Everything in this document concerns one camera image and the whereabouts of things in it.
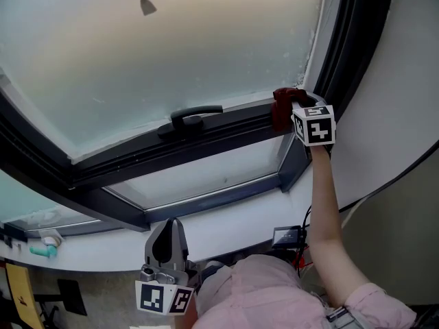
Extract person's right forearm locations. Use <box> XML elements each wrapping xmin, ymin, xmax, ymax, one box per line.
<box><xmin>307</xmin><ymin>143</ymin><xmax>373</xmax><ymax>308</ymax></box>

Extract white cable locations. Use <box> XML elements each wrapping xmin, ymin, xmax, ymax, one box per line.
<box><xmin>338</xmin><ymin>193</ymin><xmax>373</xmax><ymax>230</ymax></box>

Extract small black display device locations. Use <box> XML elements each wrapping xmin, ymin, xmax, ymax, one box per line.
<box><xmin>271</xmin><ymin>225</ymin><xmax>303</xmax><ymax>249</ymax></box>

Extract red wiping cloth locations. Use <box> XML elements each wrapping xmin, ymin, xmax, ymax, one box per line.
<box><xmin>270</xmin><ymin>87</ymin><xmax>310</xmax><ymax>134</ymax></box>

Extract person's pink shirt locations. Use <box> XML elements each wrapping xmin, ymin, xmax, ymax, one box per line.
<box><xmin>191</xmin><ymin>254</ymin><xmax>418</xmax><ymax>329</ymax></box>

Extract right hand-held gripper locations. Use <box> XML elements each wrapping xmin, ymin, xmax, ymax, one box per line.
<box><xmin>289</xmin><ymin>92</ymin><xmax>337</xmax><ymax>148</ymax></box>

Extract teal plastic tool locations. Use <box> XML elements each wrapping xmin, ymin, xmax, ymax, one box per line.
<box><xmin>28</xmin><ymin>245</ymin><xmax>58</xmax><ymax>258</ymax></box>

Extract white partition panel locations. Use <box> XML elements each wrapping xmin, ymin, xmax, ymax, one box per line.
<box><xmin>337</xmin><ymin>147</ymin><xmax>439</xmax><ymax>308</ymax></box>

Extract person's left forearm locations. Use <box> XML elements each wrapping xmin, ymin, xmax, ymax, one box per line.
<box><xmin>184</xmin><ymin>295</ymin><xmax>200</xmax><ymax>329</ymax></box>

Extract person's dark trousers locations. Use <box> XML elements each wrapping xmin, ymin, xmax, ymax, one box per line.
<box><xmin>200</xmin><ymin>259</ymin><xmax>236</xmax><ymax>282</ymax></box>

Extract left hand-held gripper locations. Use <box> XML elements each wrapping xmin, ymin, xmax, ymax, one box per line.
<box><xmin>134</xmin><ymin>217</ymin><xmax>202</xmax><ymax>317</ymax></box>

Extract dark grey window frame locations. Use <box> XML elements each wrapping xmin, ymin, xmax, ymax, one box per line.
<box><xmin>0</xmin><ymin>0</ymin><xmax>397</xmax><ymax>234</ymax></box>

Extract white tape roll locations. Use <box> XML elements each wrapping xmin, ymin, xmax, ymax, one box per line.
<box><xmin>40</xmin><ymin>234</ymin><xmax>63</xmax><ymax>247</ymax></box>

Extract black window handle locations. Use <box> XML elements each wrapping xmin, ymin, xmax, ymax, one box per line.
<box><xmin>156</xmin><ymin>105</ymin><xmax>224</xmax><ymax>141</ymax></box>

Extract large fixed frosted window pane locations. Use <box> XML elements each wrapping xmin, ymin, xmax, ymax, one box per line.
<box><xmin>0</xmin><ymin>169</ymin><xmax>102</xmax><ymax>230</ymax></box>

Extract openable frosted window sash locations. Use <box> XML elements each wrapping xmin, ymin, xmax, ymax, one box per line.
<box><xmin>0</xmin><ymin>0</ymin><xmax>378</xmax><ymax>188</ymax></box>

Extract yellow chair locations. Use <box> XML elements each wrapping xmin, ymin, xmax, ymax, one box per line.
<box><xmin>4</xmin><ymin>261</ymin><xmax>88</xmax><ymax>329</ymax></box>

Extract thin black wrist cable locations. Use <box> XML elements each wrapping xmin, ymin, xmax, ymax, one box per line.
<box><xmin>292</xmin><ymin>205</ymin><xmax>313</xmax><ymax>278</ymax></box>

